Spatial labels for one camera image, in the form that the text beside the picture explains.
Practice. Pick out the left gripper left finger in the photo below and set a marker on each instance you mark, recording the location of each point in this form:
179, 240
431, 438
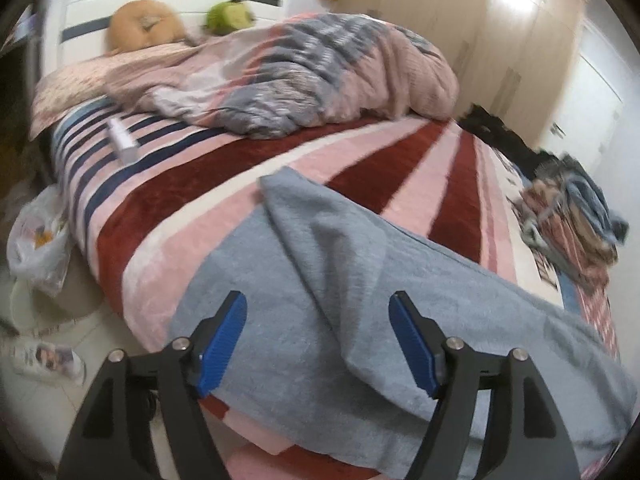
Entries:
111, 434

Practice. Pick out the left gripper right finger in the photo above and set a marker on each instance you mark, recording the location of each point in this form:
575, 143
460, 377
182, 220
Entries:
524, 433

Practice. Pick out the grey-blue sweatpants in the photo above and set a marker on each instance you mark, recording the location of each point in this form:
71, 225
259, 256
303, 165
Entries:
322, 362

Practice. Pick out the black clothing pile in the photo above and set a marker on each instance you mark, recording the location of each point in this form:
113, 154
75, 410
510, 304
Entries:
493, 132

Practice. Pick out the white plastic bag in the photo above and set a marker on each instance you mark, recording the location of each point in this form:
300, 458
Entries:
40, 244

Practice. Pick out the patterned folded clothes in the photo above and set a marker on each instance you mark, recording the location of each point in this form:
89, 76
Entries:
558, 230

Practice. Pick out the striped pink bed blanket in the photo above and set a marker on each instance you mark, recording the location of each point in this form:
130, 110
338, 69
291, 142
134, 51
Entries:
146, 228

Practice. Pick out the blue denim jeans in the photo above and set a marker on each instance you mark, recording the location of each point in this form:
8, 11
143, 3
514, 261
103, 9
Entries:
589, 199

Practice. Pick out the white door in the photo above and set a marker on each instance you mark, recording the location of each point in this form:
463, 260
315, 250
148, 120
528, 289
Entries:
592, 100

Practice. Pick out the floral pink pillow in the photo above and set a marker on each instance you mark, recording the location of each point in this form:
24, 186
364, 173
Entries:
73, 84

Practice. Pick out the wooden wardrobe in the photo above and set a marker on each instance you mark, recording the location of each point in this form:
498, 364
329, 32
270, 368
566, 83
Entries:
511, 57

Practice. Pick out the pink grey striped duvet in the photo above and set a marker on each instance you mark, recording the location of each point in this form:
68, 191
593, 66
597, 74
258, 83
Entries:
307, 71

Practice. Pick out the tan plush toy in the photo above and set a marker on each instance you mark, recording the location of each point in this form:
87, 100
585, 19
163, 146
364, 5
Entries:
142, 24

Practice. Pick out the green plush toy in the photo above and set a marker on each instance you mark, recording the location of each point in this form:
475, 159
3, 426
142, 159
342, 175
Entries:
228, 16

